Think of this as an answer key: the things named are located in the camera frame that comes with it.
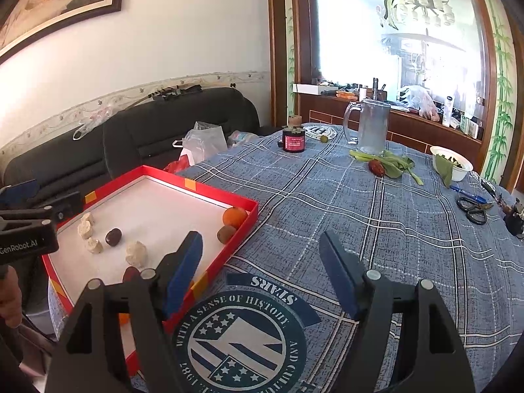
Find beige cake block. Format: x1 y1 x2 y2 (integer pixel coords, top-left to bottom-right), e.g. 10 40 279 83
81 212 94 224

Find crumbly beige cake piece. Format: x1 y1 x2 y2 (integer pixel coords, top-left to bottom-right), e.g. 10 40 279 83
85 237 103 254

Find red date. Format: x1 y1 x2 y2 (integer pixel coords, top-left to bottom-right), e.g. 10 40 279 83
122 266 140 283
368 159 385 178
105 228 122 248

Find round beige cake piece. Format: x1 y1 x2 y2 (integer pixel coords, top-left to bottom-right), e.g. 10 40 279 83
125 241 147 268

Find brown kiwi fruit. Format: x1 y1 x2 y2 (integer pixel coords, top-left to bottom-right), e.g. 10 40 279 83
217 224 237 245

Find large orange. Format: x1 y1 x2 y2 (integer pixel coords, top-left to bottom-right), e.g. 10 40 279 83
222 207 248 229

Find person left hand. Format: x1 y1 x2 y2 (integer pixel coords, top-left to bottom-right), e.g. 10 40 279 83
0 266 22 328

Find red shallow box tray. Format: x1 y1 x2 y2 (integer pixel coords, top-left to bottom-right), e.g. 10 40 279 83
41 164 260 377

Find black sofa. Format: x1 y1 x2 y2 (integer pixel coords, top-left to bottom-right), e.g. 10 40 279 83
1 86 263 208

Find red plastic bag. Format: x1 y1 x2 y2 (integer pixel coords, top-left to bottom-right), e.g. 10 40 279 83
163 154 190 174

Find blue plaid tablecloth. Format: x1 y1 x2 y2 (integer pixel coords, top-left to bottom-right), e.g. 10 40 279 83
173 134 523 392

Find black scissors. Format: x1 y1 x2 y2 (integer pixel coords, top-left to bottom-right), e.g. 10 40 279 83
456 196 493 225

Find clear plastic bag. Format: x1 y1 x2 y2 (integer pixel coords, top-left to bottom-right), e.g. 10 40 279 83
172 122 227 166

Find blue pen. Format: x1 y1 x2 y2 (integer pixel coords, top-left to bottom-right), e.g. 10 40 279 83
449 185 488 204

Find white bowl with greens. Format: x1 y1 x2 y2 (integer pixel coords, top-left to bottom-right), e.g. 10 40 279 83
430 145 473 187

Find green vegetable leaves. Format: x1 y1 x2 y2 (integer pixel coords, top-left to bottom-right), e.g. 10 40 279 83
349 150 424 185

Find red date by leaves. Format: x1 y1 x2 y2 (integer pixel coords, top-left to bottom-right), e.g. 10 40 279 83
368 159 385 178

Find wooden window counter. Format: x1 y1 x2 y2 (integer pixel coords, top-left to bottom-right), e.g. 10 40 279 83
292 84 486 171

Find red label black jar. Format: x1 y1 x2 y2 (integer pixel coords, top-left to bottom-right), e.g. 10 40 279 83
278 126 306 153

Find clear glass pitcher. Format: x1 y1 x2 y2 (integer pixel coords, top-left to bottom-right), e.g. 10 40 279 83
343 100 390 154

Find plastic bag on counter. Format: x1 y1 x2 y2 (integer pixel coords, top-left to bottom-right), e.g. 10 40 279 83
399 85 440 122

